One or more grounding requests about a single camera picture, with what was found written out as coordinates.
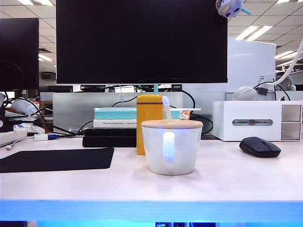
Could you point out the white partition board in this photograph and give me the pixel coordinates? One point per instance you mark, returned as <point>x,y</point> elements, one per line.
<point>248,63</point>

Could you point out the thick black flat box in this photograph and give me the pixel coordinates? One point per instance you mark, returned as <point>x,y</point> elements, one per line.
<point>109,141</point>

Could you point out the round wooden mug lid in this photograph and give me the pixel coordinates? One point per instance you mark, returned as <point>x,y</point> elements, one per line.
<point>175,123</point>

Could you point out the black mouse pad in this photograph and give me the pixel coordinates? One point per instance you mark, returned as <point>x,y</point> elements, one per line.
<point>56,159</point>

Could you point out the large black computer monitor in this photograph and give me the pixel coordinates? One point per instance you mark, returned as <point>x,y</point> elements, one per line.
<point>142,42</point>

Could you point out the white paper cup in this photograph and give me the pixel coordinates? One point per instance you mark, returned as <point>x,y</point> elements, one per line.
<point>23,106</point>

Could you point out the white adapter with blue plug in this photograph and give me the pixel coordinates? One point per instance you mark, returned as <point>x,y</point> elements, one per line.
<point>41,137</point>

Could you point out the lilac plush toy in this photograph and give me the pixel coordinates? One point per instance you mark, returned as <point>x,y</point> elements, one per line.
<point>228,7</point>

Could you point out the stack of books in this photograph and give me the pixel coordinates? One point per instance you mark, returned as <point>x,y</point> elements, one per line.
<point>71,108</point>

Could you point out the white tissue box organizer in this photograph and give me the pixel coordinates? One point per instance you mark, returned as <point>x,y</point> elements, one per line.
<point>227,132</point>

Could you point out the small black charger plug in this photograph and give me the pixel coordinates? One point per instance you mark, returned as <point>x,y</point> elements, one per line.
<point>262,91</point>

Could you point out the smaller black computer monitor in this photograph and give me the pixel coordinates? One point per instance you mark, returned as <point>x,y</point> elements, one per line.
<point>19,47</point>

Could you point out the white round ribbed object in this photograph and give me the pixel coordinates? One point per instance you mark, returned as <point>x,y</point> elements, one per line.
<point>243,93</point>

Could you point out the yellow metal tin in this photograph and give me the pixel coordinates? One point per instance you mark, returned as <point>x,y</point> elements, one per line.
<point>149,111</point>

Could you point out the teal book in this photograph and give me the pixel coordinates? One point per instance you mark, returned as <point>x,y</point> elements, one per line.
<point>113,114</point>

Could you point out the white book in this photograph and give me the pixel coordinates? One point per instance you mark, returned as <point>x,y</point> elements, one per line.
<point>113,123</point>

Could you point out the white power strip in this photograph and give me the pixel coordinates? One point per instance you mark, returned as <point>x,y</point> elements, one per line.
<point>13,137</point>

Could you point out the small white desk fan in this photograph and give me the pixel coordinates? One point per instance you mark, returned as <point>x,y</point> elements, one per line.
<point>288,82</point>

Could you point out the thin black flat box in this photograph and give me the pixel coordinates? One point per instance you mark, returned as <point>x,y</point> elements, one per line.
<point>109,132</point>

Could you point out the white ceramic mug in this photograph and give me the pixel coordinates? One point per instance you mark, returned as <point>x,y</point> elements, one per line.
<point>184,151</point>

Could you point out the small orange figurine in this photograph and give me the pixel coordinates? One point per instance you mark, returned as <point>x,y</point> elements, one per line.
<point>185,115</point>

